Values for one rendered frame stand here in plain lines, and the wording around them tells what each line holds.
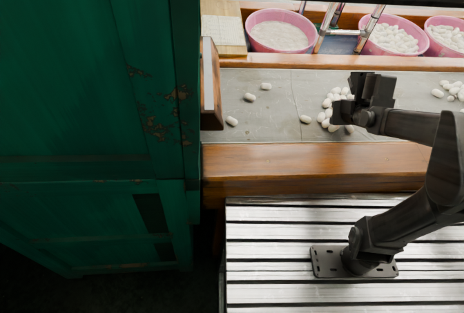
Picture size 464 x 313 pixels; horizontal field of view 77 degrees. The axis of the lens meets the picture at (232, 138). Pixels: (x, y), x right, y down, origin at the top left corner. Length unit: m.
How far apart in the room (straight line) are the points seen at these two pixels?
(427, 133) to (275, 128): 0.41
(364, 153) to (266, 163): 0.26
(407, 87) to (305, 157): 0.51
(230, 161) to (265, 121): 0.18
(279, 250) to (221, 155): 0.26
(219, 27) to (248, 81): 0.24
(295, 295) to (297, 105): 0.51
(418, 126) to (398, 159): 0.32
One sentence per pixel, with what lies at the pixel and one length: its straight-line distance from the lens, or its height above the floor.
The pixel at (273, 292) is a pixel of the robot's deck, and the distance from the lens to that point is 0.72.
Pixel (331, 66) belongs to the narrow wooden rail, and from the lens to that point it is 1.06.
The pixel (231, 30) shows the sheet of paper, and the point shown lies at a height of 0.78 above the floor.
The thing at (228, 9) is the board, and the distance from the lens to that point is 1.19.
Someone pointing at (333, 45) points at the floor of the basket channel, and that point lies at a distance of 1.31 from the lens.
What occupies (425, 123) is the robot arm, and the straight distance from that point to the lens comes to 0.55.
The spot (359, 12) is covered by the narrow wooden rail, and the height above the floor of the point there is 0.76.
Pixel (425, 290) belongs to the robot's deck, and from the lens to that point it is 0.86.
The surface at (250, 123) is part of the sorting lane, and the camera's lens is 0.82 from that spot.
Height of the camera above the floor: 1.36
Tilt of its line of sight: 53 degrees down
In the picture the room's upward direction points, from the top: 8 degrees clockwise
